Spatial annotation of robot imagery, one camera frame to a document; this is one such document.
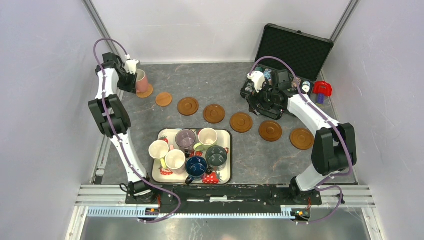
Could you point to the dark wooden coaster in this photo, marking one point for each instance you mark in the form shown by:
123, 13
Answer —
270, 131
214, 113
188, 106
241, 122
302, 139

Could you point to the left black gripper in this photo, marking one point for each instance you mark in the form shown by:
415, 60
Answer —
131, 87

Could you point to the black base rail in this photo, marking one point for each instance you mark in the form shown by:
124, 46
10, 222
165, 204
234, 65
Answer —
217, 198

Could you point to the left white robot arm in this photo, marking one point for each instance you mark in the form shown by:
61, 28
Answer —
113, 122

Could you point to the grey mug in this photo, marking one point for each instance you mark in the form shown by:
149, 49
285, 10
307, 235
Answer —
217, 157

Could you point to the small light wooden coaster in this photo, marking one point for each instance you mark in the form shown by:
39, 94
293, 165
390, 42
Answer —
164, 99

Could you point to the black poker chip case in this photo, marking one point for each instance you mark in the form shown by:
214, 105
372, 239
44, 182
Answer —
304, 53

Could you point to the strawberry pattern tray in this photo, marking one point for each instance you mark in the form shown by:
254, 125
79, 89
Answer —
166, 176

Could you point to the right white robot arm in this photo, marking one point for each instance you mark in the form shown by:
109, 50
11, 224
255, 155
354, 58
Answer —
334, 148

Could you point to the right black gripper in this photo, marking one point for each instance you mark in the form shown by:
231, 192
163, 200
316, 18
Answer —
254, 97

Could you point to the red and purple toy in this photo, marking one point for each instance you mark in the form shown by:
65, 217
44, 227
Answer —
323, 90

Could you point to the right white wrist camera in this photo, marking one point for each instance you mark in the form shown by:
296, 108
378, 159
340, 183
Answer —
258, 79

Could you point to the purple mug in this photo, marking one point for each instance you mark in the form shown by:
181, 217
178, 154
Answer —
185, 139

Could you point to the light green mug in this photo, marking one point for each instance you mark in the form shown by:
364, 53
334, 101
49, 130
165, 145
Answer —
207, 138

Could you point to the dark blue mug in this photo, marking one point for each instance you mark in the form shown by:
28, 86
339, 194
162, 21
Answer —
197, 168

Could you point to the yellow mug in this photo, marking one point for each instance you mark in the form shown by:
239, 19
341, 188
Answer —
158, 151

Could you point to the light cork coaster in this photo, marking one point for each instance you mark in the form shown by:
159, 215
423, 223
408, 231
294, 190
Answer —
147, 93

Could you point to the pale pink mug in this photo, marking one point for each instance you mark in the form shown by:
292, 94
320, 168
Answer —
175, 160

